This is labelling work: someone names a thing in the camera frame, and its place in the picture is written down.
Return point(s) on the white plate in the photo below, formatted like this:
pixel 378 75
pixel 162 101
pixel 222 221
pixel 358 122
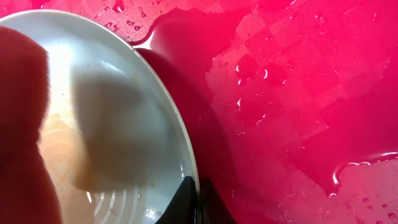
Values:
pixel 112 139

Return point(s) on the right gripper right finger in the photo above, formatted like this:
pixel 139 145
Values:
pixel 213 209

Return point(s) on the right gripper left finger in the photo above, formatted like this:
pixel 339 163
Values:
pixel 182 207

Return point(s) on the orange green sponge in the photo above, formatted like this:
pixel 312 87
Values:
pixel 27 192

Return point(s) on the red plastic tray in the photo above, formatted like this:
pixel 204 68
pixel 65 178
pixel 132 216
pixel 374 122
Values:
pixel 291 106

